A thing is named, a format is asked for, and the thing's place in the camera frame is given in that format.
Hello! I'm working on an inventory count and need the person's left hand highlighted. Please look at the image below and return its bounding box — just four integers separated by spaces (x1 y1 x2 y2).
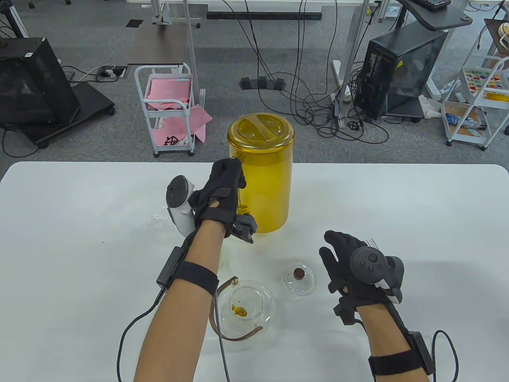
189 158 247 233

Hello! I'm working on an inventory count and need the person's right hand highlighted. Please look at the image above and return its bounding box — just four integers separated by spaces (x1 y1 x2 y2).
319 230 402 315

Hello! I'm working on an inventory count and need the glass lid with wooden knob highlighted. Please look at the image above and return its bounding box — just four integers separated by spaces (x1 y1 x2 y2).
283 261 316 295

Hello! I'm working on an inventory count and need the yellow plastic pitcher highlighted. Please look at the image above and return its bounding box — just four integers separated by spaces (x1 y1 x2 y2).
227 113 295 233

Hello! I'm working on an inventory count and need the glass teapot with brown handle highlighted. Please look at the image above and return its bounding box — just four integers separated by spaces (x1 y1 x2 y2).
210 259 276 351

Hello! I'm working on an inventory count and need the glass infuser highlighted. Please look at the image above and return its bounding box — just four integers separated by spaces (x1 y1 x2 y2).
229 286 265 321

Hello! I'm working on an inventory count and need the person's left forearm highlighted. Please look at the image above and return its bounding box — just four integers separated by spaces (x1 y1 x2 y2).
133 219 227 382

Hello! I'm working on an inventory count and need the person's right forearm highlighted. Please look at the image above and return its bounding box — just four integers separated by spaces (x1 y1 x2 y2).
356 304 430 382

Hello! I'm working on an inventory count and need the right hand controller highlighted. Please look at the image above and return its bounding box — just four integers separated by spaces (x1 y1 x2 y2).
350 247 404 305

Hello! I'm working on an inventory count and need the hand controller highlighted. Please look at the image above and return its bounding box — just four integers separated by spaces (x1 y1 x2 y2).
166 175 197 236
350 247 404 305

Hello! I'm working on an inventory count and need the left hand controller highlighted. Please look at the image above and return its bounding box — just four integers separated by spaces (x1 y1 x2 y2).
166 175 197 236

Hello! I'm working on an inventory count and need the white trolley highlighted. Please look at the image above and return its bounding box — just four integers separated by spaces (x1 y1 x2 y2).
441 56 509 151
134 63 196 158

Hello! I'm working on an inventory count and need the pink paper sheet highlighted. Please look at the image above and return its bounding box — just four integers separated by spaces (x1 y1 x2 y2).
159 104 212 146

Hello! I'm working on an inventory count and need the left wrist sensor band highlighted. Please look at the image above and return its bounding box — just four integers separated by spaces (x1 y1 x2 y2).
156 247 219 295

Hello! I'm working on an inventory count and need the wrist sensor band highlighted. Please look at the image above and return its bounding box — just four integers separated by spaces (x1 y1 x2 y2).
156 247 219 295
368 331 433 376

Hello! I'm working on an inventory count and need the pink paper stack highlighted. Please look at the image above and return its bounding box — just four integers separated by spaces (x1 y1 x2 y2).
145 78 191 111

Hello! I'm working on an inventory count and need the black desk foot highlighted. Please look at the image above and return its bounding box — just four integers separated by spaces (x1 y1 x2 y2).
240 76 286 90

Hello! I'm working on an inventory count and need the right wrist sensor band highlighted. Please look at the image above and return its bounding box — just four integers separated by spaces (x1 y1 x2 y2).
368 331 433 376

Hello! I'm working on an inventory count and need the dark brown side table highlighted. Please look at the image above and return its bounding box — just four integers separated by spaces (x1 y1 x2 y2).
127 23 188 66

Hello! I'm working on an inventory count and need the black rolling stand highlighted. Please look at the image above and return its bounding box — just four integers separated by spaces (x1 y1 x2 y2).
0 82 116 148

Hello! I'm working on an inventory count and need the white power strip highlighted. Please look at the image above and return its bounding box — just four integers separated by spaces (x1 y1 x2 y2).
332 60 353 101

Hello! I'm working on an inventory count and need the black desk crossbar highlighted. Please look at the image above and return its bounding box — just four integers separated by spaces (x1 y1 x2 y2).
207 12 322 21

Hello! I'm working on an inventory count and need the white plastic bag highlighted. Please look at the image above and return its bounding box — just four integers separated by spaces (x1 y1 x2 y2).
420 95 442 119

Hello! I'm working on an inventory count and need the blue cloth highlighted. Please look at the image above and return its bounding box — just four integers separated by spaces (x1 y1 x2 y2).
445 113 488 131

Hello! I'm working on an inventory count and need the black glass-sided computer tower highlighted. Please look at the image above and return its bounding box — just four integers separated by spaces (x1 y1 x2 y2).
354 29 449 121

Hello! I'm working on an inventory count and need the black mesh computer tower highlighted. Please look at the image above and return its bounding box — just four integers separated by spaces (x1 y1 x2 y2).
0 38 81 127

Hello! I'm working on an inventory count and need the colourful puzzle board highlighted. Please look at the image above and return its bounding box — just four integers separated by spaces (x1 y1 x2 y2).
463 68 509 94

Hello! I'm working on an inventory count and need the black standing desk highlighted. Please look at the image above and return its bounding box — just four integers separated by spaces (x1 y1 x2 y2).
398 0 474 31

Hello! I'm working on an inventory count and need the wooden table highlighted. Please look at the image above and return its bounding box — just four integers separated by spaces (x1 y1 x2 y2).
483 18 509 56

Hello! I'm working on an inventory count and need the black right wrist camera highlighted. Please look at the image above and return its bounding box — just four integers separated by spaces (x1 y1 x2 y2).
334 296 360 326

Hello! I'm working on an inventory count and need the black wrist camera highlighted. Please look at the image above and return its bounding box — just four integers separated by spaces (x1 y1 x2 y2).
225 213 259 244
334 296 360 326

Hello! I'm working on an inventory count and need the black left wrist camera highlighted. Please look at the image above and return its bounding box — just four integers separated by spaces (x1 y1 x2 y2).
225 213 259 244

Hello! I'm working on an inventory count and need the black cable bundle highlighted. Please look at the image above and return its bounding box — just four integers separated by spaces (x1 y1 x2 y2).
221 0 390 144

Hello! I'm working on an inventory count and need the white desk frame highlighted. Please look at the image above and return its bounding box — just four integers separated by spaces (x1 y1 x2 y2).
127 0 398 130

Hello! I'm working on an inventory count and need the black braided cord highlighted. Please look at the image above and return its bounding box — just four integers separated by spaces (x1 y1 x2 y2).
431 329 458 382

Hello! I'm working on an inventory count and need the black left sensor cable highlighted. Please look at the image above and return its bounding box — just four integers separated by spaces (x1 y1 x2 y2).
116 288 167 382

